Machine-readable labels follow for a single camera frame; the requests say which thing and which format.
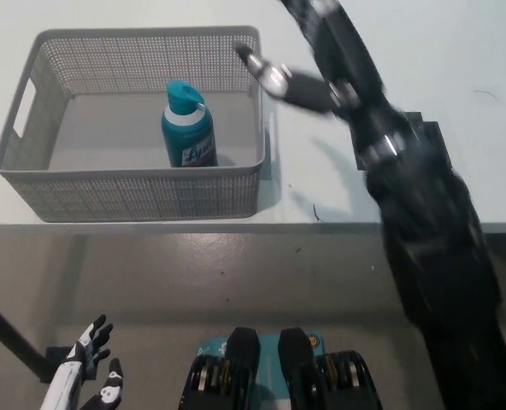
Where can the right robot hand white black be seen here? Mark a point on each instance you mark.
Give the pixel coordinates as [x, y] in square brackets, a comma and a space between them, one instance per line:
[343, 77]

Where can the black teal robot torso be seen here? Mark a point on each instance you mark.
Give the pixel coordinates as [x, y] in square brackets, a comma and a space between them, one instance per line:
[278, 376]

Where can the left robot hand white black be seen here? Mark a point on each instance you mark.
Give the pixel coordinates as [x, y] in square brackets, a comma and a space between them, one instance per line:
[71, 380]

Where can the grey perforated plastic basket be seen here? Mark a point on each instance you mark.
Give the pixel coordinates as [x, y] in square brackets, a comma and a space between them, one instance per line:
[150, 196]

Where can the black tape square marker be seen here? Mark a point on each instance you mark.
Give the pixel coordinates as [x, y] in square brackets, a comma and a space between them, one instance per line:
[437, 141]

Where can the teal aerosol spray can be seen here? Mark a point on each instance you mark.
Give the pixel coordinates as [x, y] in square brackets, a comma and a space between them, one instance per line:
[189, 136]

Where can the black metal table leg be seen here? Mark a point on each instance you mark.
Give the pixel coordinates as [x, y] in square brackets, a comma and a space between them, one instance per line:
[13, 337]

